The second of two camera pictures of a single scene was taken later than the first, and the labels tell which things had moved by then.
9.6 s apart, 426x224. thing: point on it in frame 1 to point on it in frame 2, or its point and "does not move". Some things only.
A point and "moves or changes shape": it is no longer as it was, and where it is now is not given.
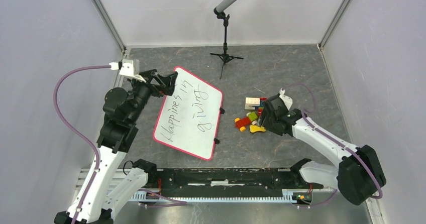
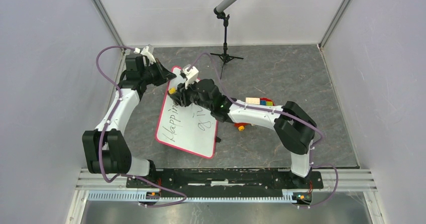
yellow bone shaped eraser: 254,128 moves or changes shape
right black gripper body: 269,122 to 187,97
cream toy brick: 249,102 does not move
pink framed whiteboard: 189,118 does not move
